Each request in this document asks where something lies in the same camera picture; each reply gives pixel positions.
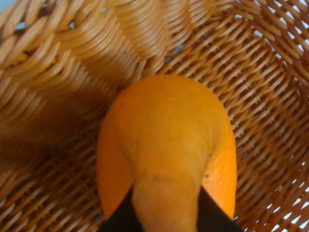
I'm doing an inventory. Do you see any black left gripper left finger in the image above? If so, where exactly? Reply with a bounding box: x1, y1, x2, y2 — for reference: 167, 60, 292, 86
98, 187, 144, 232

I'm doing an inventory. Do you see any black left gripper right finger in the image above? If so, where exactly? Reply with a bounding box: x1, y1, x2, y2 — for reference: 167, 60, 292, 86
197, 188, 243, 232

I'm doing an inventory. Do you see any orange with knobby top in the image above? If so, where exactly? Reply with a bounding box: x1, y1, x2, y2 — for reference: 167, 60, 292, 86
96, 75, 237, 232

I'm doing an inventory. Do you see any orange wicker basket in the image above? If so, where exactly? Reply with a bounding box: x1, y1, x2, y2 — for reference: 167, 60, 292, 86
0, 0, 309, 232

